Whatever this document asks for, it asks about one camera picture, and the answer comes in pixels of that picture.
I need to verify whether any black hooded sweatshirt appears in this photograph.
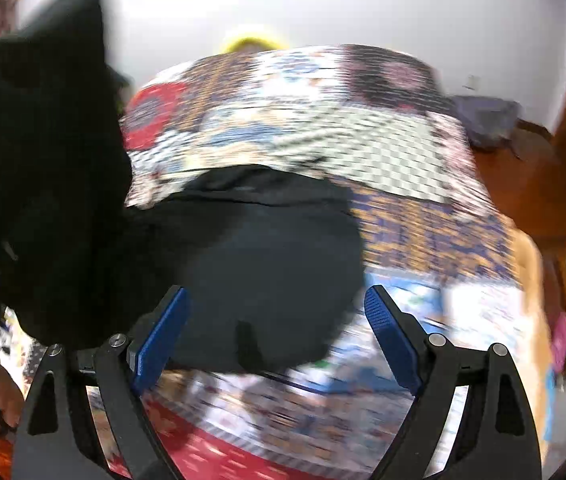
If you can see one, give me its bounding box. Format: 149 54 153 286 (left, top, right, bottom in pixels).
0 0 363 373

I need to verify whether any pink plush slipper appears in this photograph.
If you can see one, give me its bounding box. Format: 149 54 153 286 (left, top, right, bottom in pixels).
551 312 566 374

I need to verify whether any colourful patchwork bedspread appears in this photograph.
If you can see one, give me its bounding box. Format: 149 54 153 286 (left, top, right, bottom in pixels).
123 46 553 479

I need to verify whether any grey backpack on floor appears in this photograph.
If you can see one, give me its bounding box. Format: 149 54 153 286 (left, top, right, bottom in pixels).
451 96 520 151

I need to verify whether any white wall socket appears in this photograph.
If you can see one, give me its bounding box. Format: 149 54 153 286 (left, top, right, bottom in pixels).
464 75 480 92

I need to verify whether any yellow foam bed rail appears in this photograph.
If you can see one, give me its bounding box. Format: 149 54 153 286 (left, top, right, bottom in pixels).
223 37 283 53

